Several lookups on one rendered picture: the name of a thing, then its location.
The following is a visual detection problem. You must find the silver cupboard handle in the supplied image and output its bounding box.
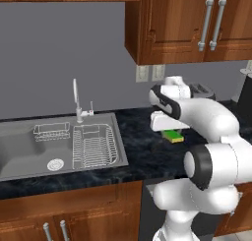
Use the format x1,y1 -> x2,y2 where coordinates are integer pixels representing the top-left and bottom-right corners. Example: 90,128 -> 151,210
41,221 -> 54,241
197,0 -> 216,53
209,0 -> 228,52
59,219 -> 71,241

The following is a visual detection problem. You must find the wooden base cupboard door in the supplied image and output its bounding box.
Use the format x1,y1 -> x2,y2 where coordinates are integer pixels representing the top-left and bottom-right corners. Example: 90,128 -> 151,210
214,182 -> 252,238
56,204 -> 144,241
0,213 -> 59,241

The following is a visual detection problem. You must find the round sink drain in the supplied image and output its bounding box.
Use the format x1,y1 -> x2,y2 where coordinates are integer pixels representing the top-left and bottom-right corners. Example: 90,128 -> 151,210
46,157 -> 65,172

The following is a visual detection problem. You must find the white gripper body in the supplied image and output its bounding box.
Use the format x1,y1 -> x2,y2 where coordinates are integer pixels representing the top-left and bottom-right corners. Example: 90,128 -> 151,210
150,110 -> 192,133

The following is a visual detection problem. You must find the white wall socket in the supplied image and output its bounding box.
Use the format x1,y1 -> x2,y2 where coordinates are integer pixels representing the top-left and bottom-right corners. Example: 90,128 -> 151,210
151,64 -> 166,83
135,64 -> 150,84

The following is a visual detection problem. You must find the silver tap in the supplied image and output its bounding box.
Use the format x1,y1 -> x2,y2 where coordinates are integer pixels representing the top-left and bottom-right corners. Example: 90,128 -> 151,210
72,78 -> 96,124

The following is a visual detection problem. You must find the grey steel sink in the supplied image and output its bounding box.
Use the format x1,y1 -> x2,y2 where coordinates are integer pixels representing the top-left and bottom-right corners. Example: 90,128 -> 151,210
0,112 -> 130,183

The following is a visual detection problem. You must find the black and grey appliance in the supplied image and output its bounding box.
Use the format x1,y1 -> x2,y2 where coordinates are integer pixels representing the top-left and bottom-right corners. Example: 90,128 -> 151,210
230,67 -> 252,122

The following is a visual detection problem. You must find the dark dishwasher front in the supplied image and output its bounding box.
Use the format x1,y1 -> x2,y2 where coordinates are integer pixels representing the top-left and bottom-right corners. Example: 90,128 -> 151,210
138,181 -> 230,241

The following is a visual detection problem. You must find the green and yellow sponge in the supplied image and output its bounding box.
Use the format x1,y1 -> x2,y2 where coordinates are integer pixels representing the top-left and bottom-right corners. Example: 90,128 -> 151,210
160,129 -> 185,145

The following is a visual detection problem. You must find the large wire dish rack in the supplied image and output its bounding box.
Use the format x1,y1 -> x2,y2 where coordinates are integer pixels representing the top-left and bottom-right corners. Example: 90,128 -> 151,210
71,122 -> 120,170

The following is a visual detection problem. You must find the small wire basket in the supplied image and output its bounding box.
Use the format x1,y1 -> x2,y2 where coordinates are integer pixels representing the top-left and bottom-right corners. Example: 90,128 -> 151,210
31,121 -> 72,143

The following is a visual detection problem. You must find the wooden wall cupboard door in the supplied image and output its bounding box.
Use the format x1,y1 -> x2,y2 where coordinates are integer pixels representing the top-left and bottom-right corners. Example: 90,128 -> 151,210
140,0 -> 215,66
204,0 -> 252,63

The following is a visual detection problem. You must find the silver toaster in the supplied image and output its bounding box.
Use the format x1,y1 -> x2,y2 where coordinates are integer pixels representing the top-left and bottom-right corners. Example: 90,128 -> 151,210
188,82 -> 218,102

